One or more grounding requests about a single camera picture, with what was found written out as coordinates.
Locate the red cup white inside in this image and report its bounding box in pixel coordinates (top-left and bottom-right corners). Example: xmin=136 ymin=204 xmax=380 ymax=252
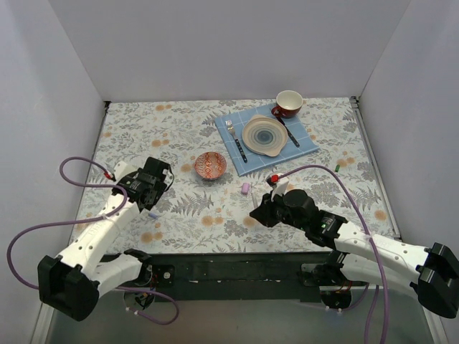
xmin=271 ymin=90 xmax=303 ymax=118

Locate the beige plate with blue rings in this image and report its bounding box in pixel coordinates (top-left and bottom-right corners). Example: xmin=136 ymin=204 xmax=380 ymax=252
xmin=242 ymin=115 xmax=288 ymax=158

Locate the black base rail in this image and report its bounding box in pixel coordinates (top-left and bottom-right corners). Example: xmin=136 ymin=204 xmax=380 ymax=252
xmin=110 ymin=252 xmax=359 ymax=304

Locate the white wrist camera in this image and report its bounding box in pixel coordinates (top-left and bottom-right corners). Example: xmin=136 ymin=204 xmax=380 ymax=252
xmin=104 ymin=161 xmax=138 ymax=181
xmin=267 ymin=173 xmax=289 ymax=200

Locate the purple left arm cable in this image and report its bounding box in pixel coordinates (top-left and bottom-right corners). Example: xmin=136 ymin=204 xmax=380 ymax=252
xmin=6 ymin=156 xmax=180 ymax=325

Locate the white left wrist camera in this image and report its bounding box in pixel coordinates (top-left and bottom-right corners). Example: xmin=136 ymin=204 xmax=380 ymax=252
xmin=104 ymin=161 xmax=138 ymax=181

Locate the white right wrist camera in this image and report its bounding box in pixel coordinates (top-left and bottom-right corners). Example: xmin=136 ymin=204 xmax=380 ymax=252
xmin=267 ymin=173 xmax=289 ymax=200

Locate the purple pen cap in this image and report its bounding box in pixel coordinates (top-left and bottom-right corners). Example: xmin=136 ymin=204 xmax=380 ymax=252
xmin=241 ymin=183 xmax=250 ymax=195

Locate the red patterned small bowl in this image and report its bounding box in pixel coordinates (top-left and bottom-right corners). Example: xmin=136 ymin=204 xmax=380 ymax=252
xmin=194 ymin=152 xmax=227 ymax=181

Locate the white marker pen blue tip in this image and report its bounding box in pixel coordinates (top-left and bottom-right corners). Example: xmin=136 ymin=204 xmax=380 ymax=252
xmin=250 ymin=191 xmax=258 ymax=209

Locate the floral tablecloth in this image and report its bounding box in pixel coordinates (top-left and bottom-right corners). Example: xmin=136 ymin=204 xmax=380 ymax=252
xmin=94 ymin=97 xmax=398 ymax=254

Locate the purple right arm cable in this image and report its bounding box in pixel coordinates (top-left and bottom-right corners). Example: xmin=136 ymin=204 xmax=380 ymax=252
xmin=279 ymin=165 xmax=390 ymax=344

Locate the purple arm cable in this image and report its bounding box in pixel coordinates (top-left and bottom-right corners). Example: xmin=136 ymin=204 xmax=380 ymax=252
xmin=279 ymin=165 xmax=390 ymax=344
xmin=6 ymin=156 xmax=180 ymax=325

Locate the blue checked cloth napkin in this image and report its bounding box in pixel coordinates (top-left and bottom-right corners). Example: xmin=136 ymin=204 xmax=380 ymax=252
xmin=214 ymin=103 xmax=319 ymax=176

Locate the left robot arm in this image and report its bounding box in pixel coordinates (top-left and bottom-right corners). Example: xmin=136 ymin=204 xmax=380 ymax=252
xmin=38 ymin=157 xmax=174 ymax=321

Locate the fork with dark handle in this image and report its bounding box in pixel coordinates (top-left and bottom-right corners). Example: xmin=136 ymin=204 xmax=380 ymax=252
xmin=225 ymin=120 xmax=248 ymax=163

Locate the knife with dark handle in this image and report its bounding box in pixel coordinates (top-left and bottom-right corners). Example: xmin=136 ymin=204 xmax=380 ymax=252
xmin=276 ymin=116 xmax=300 ymax=148

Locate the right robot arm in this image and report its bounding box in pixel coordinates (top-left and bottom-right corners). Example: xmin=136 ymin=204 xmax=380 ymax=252
xmin=250 ymin=189 xmax=458 ymax=318

